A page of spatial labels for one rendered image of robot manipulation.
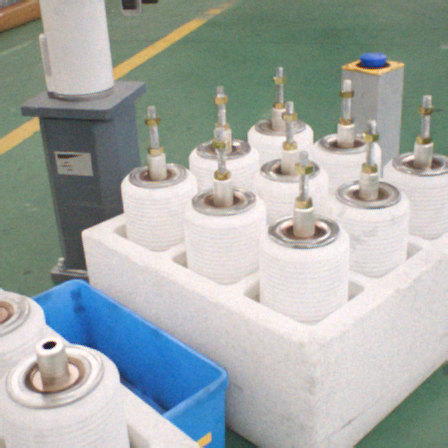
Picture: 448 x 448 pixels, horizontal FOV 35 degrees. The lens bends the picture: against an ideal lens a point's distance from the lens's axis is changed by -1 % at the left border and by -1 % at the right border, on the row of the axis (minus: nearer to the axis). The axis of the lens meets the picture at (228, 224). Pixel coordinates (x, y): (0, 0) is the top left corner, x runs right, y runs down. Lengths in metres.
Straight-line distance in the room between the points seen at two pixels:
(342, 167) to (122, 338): 0.36
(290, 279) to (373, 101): 0.46
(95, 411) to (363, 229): 0.39
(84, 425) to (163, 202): 0.39
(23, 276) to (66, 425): 0.72
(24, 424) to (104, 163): 0.60
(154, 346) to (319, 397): 0.22
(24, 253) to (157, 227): 0.48
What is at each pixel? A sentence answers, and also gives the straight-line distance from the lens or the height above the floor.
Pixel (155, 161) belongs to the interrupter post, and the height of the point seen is 0.28.
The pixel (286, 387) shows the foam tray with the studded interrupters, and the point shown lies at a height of 0.11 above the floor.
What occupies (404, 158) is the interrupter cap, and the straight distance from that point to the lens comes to 0.93.
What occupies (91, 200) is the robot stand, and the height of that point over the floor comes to 0.15.
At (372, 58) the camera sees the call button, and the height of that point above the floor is 0.33.
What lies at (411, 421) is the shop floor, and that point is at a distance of 0.89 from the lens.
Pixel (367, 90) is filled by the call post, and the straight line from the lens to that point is 1.11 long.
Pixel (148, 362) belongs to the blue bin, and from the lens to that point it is 0.88.
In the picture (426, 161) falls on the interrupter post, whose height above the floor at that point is 0.26.
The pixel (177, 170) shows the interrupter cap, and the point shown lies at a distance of 0.91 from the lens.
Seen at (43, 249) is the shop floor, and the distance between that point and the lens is 1.31.
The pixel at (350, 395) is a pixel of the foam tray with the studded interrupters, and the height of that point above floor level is 0.08.
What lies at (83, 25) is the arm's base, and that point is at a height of 0.41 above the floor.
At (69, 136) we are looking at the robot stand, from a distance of 1.08.
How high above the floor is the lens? 0.60
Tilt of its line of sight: 27 degrees down
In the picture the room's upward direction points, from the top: 3 degrees counter-clockwise
